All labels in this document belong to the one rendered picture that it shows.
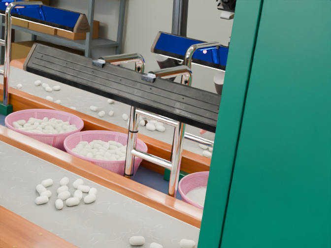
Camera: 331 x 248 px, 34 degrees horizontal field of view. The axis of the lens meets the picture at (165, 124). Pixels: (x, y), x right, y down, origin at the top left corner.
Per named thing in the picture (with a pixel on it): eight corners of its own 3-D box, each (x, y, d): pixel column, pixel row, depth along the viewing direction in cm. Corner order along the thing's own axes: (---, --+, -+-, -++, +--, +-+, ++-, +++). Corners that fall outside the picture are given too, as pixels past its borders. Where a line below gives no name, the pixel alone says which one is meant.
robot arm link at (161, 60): (190, 59, 212) (172, 57, 216) (182, 39, 204) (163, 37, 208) (179, 82, 207) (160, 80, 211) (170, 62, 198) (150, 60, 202)
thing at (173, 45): (162, 50, 190) (165, 30, 188) (333, 93, 158) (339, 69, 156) (149, 52, 184) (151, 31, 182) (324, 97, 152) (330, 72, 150)
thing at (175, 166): (122, 199, 157) (138, 48, 143) (178, 224, 147) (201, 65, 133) (77, 220, 142) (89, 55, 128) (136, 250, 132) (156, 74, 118)
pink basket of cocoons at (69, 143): (81, 150, 189) (82, 125, 186) (153, 165, 184) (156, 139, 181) (47, 178, 164) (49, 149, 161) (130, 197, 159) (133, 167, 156)
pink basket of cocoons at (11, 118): (45, 128, 206) (47, 104, 203) (97, 148, 192) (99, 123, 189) (-13, 143, 184) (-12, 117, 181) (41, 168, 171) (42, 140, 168)
